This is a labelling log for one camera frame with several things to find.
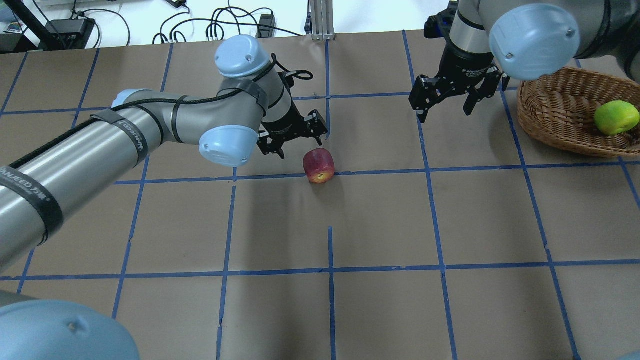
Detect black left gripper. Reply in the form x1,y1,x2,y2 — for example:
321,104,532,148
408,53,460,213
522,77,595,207
257,103,329,160

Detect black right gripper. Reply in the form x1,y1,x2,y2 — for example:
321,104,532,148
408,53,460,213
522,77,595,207
408,47,503,124

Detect red yellow apple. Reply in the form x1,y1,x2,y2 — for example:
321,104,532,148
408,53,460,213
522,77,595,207
302,148,336,184

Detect green apple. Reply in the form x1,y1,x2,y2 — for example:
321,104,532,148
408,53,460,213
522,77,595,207
593,100,640,136

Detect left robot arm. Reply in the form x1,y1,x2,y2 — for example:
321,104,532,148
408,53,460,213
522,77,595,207
0,35,328,360

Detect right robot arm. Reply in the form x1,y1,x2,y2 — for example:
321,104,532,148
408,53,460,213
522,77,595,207
409,0,640,123

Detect woven wicker basket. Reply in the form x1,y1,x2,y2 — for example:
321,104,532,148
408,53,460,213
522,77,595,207
517,67,640,158

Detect black power adapter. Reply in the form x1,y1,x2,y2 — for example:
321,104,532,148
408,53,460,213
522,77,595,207
45,18,96,50

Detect aluminium frame post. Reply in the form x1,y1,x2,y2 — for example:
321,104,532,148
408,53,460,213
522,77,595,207
308,0,336,41

